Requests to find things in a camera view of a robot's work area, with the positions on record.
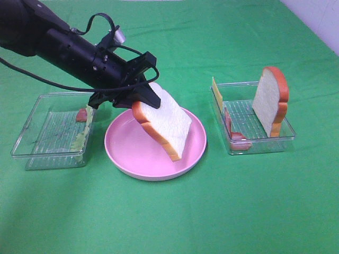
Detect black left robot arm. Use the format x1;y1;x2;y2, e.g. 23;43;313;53
1;1;160;108

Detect toy bread slice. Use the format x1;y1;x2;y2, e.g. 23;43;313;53
252;66;289;138
132;82;192;161

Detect green tablecloth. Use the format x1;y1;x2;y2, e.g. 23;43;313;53
1;1;338;253

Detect left clear plastic tray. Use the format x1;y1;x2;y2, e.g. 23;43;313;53
11;92;96;170

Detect clear plastic tray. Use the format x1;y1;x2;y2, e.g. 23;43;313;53
210;81;296;155
11;92;96;170

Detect green toy lettuce leaf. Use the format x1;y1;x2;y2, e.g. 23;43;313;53
70;105;94;152

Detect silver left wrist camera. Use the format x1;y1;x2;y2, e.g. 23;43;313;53
101;25;126;49

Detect pink round plate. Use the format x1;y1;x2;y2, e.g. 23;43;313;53
104;110;207;181

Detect right clear plastic tray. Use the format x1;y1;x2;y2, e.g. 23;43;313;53
210;81;296;155

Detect toy bacon strip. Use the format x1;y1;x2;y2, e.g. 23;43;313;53
76;108;87;122
224;107;252;151

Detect yellow toy cheese slice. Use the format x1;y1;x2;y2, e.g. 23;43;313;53
212;77;223;112

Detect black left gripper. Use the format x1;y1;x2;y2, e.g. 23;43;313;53
88;51;161;108

